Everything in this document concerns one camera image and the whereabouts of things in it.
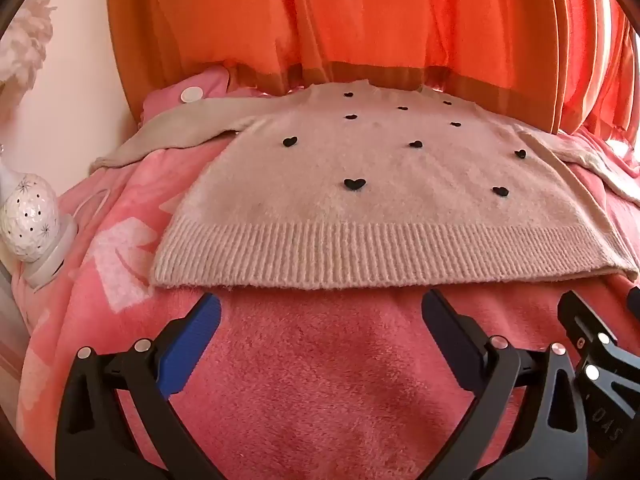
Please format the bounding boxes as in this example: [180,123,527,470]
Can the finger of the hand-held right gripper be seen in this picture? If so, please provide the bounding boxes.
[557,290,640,461]

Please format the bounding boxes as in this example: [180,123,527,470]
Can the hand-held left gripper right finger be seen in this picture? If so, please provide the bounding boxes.
[421,288,592,480]

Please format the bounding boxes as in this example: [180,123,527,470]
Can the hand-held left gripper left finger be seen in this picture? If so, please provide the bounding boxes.
[55,293,224,480]

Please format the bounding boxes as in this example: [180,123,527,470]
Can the beige sweater with black hearts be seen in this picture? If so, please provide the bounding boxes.
[90,80,640,292]

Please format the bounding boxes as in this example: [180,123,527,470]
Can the pink fleece blanket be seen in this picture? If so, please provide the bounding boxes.
[15,85,640,480]

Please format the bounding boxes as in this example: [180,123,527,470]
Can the white perforated egg lamp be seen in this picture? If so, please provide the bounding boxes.
[0,172,79,289]

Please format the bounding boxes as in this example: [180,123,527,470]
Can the pink polka dot pillow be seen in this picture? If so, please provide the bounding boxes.
[141,66,237,126]

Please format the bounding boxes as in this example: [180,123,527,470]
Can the white fluffy decoration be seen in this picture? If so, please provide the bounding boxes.
[0,0,54,97]

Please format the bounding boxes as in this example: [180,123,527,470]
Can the orange curtain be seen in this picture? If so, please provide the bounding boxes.
[106,0,640,141]

